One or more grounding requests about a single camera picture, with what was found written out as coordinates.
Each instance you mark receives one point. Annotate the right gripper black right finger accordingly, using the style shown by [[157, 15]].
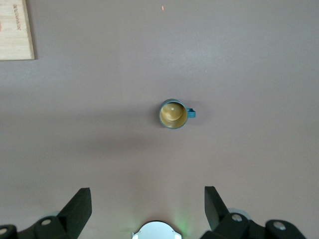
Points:
[[219, 219]]

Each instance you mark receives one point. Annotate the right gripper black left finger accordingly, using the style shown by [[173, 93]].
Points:
[[74, 211]]

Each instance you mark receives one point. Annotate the teal cup with yellow interior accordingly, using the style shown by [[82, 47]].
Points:
[[173, 117]]

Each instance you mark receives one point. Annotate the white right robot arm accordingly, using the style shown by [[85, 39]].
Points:
[[157, 231]]

